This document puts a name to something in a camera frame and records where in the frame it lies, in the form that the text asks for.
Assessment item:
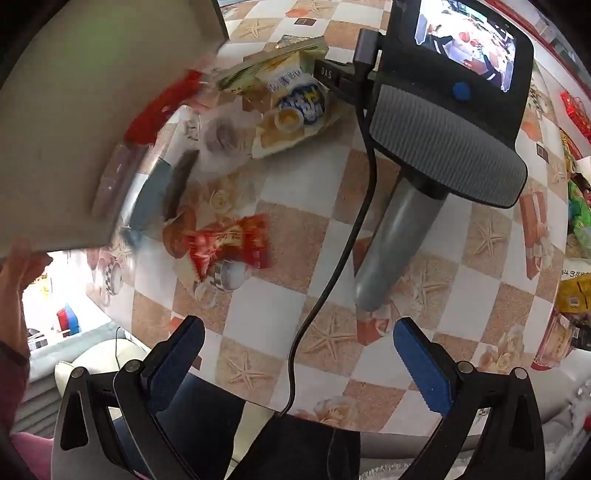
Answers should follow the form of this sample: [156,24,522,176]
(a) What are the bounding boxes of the person's left forearm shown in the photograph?
[0,344,58,480]

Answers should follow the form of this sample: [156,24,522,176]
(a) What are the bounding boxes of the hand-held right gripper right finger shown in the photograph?
[392,316,548,480]

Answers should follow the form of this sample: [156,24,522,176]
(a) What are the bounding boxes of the pile of mixed snack packets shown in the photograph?
[556,88,591,259]

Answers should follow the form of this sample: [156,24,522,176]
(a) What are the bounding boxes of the person's left hand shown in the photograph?
[0,237,54,356]

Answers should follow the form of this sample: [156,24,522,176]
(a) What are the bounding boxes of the white fluffy cloth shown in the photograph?
[531,369,591,444]

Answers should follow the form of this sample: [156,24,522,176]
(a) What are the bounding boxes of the black cable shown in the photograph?
[277,28,384,418]

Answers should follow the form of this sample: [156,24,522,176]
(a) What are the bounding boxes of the blue snack packet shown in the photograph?
[124,157,176,245]

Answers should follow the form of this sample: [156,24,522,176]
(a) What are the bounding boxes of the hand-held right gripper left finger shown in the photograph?
[50,315,232,480]

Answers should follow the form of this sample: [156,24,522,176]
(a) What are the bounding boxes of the cream blue-label snack packet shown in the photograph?
[252,51,345,160]

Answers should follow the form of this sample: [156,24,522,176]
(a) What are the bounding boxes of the clear wrapped pastry packet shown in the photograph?
[198,108,259,162]

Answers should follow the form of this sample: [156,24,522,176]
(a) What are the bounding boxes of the yellow snack packet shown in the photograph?
[554,261,591,317]

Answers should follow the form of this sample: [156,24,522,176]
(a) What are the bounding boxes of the person's dark trousers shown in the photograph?
[111,369,361,480]

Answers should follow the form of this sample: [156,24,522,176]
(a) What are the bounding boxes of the white seat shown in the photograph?
[53,339,153,398]

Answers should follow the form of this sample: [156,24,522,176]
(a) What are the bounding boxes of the dark brown snack packet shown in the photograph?
[164,150,199,220]

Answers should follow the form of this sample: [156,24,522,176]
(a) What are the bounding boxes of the green striped snack packet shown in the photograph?
[217,37,331,93]

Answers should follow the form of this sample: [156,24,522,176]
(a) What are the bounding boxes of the red and cream snack packet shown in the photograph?
[531,314,578,370]

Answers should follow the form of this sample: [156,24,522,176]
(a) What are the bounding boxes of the red candy packet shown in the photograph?
[182,213,273,282]

